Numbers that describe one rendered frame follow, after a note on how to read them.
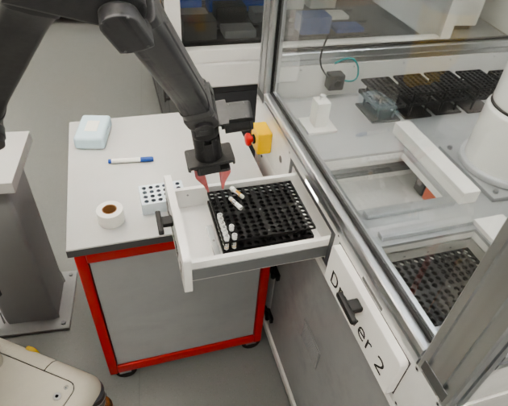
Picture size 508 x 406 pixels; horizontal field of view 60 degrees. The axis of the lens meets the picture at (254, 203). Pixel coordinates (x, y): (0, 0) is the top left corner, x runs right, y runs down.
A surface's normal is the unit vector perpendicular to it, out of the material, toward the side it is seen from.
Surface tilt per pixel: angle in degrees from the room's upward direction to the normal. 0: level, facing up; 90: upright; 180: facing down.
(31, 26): 136
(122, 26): 128
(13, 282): 90
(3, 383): 0
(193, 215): 0
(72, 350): 0
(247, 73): 90
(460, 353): 90
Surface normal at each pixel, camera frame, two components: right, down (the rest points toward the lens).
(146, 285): 0.28, 0.66
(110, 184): 0.06, -0.74
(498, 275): -0.96, 0.14
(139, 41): 0.18, 0.97
